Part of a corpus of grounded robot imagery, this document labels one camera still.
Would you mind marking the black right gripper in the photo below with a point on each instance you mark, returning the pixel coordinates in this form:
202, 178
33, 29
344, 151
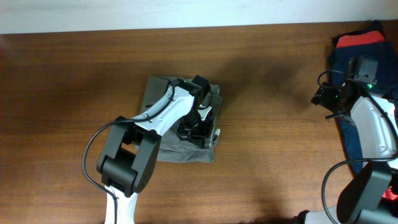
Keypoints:
323, 96

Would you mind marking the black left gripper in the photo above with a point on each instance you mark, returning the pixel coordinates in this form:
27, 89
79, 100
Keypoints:
199, 136

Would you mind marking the grey cargo shorts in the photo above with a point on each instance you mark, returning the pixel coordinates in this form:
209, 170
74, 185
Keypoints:
171, 148

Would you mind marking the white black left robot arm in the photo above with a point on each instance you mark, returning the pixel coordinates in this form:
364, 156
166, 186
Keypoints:
128, 157

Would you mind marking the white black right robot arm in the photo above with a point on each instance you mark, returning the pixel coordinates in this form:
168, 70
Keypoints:
366, 199

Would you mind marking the navy blue garment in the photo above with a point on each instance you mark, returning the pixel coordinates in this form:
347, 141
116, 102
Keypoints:
366, 55

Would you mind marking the red garment top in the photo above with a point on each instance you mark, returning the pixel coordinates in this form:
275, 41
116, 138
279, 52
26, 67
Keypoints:
371, 37

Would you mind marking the red garment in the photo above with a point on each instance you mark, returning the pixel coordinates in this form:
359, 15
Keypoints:
371, 37
389, 194

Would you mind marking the red garment bottom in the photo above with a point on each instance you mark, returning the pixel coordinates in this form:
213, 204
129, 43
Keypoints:
389, 194

